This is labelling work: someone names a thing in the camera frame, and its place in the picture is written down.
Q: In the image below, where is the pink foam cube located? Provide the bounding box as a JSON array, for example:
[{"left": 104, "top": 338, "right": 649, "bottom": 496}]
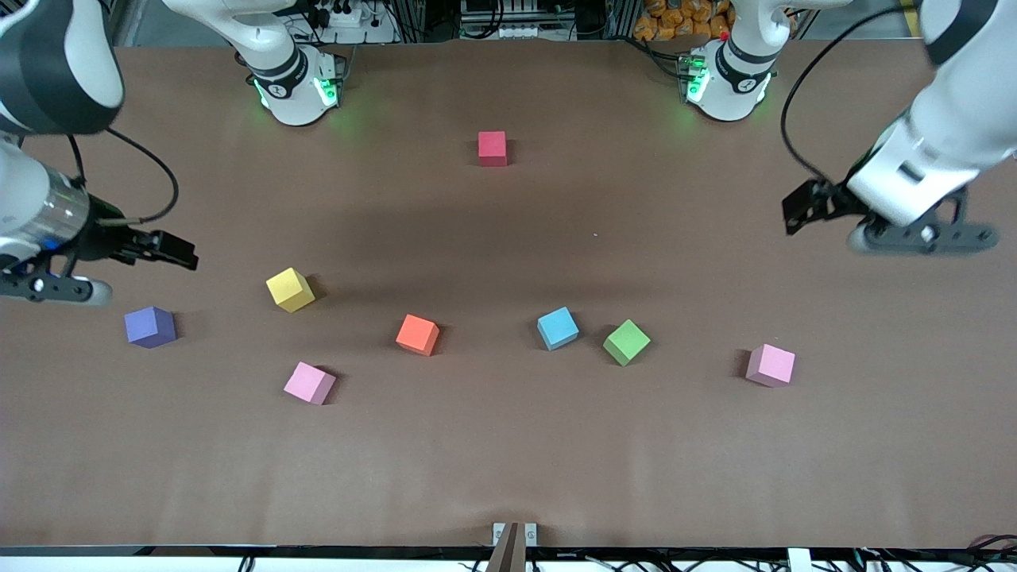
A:
[
  {"left": 745, "top": 343, "right": 796, "bottom": 388},
  {"left": 284, "top": 361, "right": 337, "bottom": 406}
]

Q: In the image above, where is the green foam cube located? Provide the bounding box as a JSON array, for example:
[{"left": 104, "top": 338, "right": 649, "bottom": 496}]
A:
[{"left": 602, "top": 319, "right": 652, "bottom": 367}]

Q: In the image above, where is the orange foam cube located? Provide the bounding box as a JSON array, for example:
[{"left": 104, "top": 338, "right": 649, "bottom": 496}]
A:
[{"left": 395, "top": 314, "right": 440, "bottom": 357}]

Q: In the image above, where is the blue foam cube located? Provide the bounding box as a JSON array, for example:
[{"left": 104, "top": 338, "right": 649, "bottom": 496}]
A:
[{"left": 536, "top": 307, "right": 580, "bottom": 351}]

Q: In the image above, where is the purple foam cube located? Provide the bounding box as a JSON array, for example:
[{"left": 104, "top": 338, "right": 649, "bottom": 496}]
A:
[{"left": 124, "top": 306, "right": 177, "bottom": 350}]

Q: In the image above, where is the yellow foam cube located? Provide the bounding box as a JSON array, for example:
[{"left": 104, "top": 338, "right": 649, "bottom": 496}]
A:
[{"left": 265, "top": 267, "right": 316, "bottom": 314}]

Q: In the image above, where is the pile of orange bags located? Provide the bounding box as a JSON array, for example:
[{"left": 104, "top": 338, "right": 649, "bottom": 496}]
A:
[{"left": 634, "top": 0, "right": 736, "bottom": 42}]

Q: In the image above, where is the white power strip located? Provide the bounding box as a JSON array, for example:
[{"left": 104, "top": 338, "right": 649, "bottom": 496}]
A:
[{"left": 306, "top": 0, "right": 398, "bottom": 44}]

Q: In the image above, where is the white electronics unit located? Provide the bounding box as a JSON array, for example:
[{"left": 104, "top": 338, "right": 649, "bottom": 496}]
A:
[{"left": 459, "top": 0, "right": 574, "bottom": 41}]

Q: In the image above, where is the large table cover sheet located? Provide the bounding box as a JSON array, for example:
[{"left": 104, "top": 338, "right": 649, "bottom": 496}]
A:
[{"left": 0, "top": 40, "right": 1017, "bottom": 549}]

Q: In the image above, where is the brown strip at table edge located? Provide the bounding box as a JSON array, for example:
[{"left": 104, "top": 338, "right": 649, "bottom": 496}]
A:
[{"left": 486, "top": 522, "right": 529, "bottom": 572}]

